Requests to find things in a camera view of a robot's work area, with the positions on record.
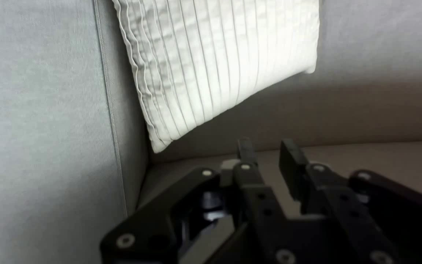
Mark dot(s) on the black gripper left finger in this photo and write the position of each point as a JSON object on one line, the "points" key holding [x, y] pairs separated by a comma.
{"points": [[172, 225]]}

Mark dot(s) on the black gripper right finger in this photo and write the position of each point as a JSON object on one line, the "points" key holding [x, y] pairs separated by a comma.
{"points": [[377, 220]]}

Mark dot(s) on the cream pleated pillow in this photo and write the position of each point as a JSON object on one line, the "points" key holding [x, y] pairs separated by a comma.
{"points": [[211, 59]]}

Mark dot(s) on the grey sofa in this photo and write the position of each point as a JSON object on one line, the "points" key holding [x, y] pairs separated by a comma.
{"points": [[40, 122]]}

